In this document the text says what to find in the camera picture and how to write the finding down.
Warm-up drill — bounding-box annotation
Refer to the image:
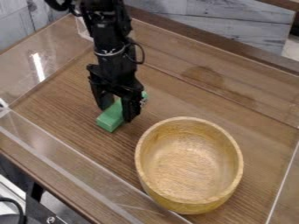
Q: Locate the brown wooden bowl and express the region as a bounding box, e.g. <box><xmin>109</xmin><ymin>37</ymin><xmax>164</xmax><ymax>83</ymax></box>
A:
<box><xmin>135</xmin><ymin>116</ymin><xmax>244</xmax><ymax>214</ymax></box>

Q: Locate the black metal table bracket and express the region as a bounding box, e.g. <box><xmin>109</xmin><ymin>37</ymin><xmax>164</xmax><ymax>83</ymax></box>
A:
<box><xmin>25</xmin><ymin>182</ymin><xmax>68</xmax><ymax>224</ymax></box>

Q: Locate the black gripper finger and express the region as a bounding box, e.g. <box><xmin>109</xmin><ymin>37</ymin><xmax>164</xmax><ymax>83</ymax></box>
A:
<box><xmin>122</xmin><ymin>94</ymin><xmax>143</xmax><ymax>123</ymax></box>
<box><xmin>89</xmin><ymin>80</ymin><xmax>115</xmax><ymax>110</ymax></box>

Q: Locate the clear acrylic tray wall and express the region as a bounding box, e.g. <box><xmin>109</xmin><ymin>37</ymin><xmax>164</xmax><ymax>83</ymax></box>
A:
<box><xmin>0</xmin><ymin>108</ymin><xmax>192</xmax><ymax>224</ymax></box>

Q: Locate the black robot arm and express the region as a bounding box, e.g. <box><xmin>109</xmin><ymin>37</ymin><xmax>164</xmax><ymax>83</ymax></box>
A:
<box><xmin>44</xmin><ymin>0</ymin><xmax>146</xmax><ymax>123</ymax></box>

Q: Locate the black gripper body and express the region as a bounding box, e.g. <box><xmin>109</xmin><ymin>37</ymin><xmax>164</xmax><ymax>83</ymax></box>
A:
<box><xmin>87</xmin><ymin>47</ymin><xmax>144</xmax><ymax>98</ymax></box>

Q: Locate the black cable bottom left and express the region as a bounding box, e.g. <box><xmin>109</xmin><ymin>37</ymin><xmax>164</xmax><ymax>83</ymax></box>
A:
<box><xmin>0</xmin><ymin>196</ymin><xmax>27</xmax><ymax>224</ymax></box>

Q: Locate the green rectangular block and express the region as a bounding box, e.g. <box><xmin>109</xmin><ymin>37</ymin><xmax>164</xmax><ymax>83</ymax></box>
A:
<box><xmin>96</xmin><ymin>91</ymin><xmax>148</xmax><ymax>133</ymax></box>

